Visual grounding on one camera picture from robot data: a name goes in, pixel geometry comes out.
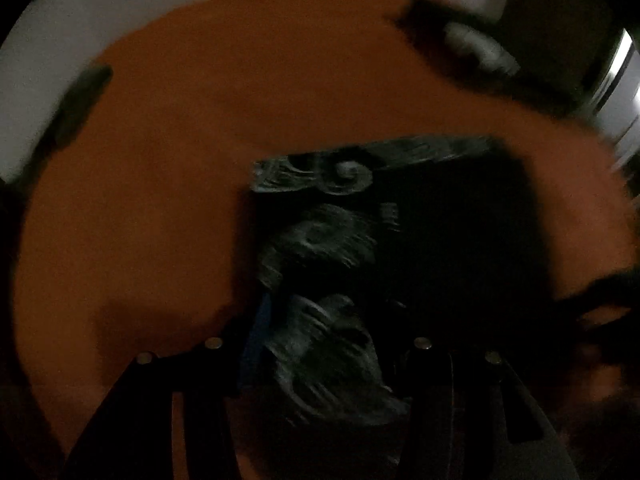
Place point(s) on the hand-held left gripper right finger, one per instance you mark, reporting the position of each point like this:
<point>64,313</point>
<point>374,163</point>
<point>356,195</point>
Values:
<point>430,365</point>

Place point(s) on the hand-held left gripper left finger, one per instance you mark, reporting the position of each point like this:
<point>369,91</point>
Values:
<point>257,330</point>

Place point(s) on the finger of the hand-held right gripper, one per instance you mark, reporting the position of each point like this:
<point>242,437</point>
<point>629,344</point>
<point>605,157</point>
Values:
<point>600,295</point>

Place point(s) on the black paisley print garment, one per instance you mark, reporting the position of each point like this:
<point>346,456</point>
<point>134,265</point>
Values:
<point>400,260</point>

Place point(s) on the folded black clothes stack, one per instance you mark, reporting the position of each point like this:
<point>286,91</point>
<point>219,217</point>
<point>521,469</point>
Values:
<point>475,55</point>

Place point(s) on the orange blanket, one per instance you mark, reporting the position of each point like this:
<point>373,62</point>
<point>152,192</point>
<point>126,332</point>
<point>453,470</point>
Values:
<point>175,185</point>

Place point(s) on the bright window pane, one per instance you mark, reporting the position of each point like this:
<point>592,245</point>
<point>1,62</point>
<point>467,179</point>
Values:
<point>620,90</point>

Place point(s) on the grey-green cloth piece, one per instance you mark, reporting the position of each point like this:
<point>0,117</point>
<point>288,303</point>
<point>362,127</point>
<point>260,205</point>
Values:
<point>82,105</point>

